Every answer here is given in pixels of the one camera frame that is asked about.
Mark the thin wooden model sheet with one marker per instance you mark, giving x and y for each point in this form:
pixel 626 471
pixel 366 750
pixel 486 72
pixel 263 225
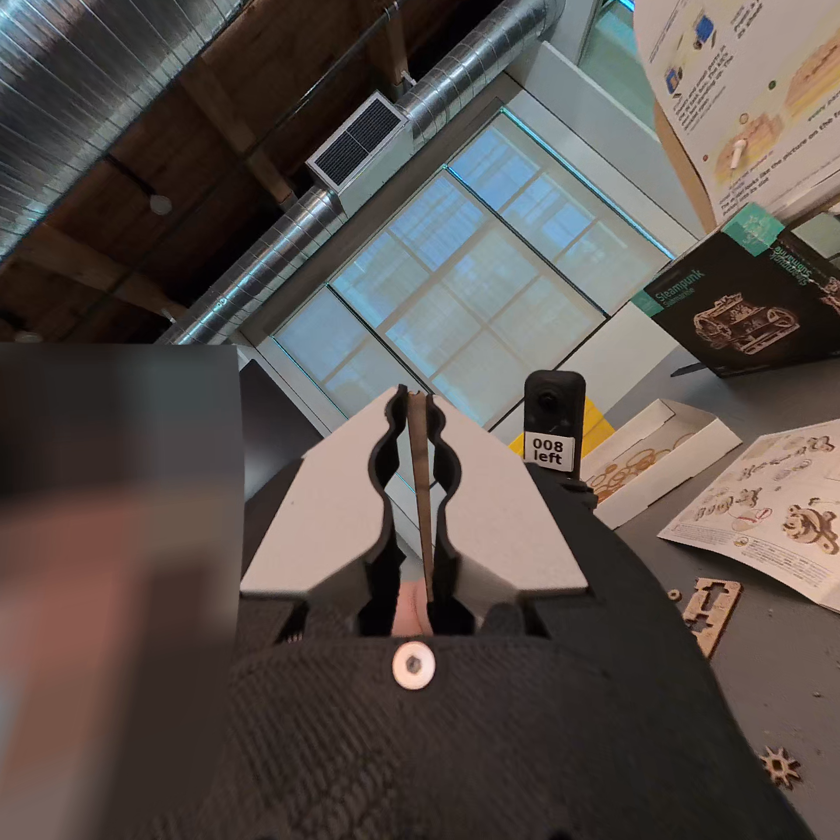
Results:
pixel 420 499

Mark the wooden frame offcut part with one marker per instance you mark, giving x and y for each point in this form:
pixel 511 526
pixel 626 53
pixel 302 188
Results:
pixel 710 640

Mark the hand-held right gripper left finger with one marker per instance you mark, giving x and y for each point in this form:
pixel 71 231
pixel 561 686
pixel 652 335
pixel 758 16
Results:
pixel 315 518

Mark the open instruction booklet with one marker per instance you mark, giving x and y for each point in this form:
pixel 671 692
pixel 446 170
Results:
pixel 754 505

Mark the round ceiling fixture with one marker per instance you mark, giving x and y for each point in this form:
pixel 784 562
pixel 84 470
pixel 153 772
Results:
pixel 160 205

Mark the large printed instruction poster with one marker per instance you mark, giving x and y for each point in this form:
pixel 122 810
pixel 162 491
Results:
pixel 741 85

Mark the large silver ventilation duct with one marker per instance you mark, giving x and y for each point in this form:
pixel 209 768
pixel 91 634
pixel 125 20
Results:
pixel 79 79

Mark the white air vent grille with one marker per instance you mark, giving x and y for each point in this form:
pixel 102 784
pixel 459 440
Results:
pixel 358 141

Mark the pile of rubber bands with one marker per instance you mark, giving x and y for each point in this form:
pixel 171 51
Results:
pixel 623 469

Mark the yellow ribbed plastic block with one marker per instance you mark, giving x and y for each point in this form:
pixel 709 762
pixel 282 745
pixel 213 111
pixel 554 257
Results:
pixel 596 426

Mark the small wooden gear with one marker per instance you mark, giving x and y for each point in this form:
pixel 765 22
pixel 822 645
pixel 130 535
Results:
pixel 781 769

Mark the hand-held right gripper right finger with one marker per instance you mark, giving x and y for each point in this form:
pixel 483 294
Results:
pixel 505 518

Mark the black model kit box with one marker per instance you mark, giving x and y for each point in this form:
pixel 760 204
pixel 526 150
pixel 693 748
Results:
pixel 722 308

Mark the white cardboard tray box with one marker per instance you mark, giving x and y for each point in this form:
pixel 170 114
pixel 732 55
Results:
pixel 695 443

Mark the narrow silver ventilation duct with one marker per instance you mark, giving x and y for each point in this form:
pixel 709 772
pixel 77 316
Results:
pixel 275 249

